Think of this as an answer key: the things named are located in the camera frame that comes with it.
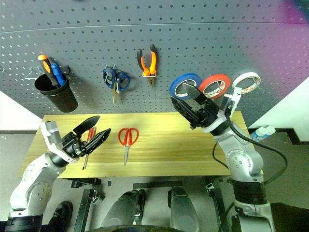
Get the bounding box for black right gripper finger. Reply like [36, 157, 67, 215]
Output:
[182, 83, 209, 106]
[170, 96, 201, 124]

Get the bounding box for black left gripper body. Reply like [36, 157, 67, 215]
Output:
[59, 131, 91, 159]

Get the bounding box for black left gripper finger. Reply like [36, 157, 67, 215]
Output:
[84, 128, 112, 156]
[72, 115, 101, 136]

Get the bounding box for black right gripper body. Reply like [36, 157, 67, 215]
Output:
[189, 97, 222, 130]

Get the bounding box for red handled screwdriver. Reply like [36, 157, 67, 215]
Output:
[82, 126, 97, 171]

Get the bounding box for orange black handled pliers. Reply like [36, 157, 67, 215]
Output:
[137, 44, 158, 88]

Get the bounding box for black plastic tool cup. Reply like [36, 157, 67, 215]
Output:
[34, 65, 78, 113]

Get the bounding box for grey pegboard panel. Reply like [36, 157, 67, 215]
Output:
[0, 0, 309, 128]

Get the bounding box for blue masking tape roll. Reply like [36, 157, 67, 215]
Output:
[169, 73, 203, 102]

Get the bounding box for red masking tape roll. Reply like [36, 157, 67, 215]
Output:
[198, 73, 231, 100]

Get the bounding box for white masking tape roll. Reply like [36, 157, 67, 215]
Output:
[232, 72, 262, 95]

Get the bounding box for black shoe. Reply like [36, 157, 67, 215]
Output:
[48, 201, 73, 229]

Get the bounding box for dark grey rounded shell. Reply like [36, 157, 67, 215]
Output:
[100, 189, 146, 229]
[168, 185, 200, 232]

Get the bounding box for black shelf bar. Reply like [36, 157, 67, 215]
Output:
[248, 128, 309, 145]

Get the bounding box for black fabric bulk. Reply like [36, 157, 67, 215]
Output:
[270, 202, 309, 232]

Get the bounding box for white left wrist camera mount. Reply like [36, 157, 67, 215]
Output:
[40, 120, 80, 164]

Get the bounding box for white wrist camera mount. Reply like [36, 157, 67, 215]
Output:
[201, 87, 242, 133]
[40, 120, 80, 164]

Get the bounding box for red handled scissors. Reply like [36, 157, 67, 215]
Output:
[118, 127, 140, 167]

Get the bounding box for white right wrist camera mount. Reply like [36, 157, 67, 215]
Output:
[201, 87, 242, 133]

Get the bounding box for blue handled scissors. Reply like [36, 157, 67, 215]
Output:
[102, 67, 131, 106]

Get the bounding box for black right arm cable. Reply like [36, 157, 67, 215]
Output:
[212, 112, 288, 186]

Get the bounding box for blue handled tool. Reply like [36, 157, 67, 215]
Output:
[50, 62, 67, 87]

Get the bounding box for orange black handled screwdriver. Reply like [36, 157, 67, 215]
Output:
[38, 54, 60, 87]

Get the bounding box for black metal table frame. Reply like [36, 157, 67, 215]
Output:
[71, 176, 232, 232]

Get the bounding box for white wire hook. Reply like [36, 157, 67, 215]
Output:
[24, 68, 43, 80]

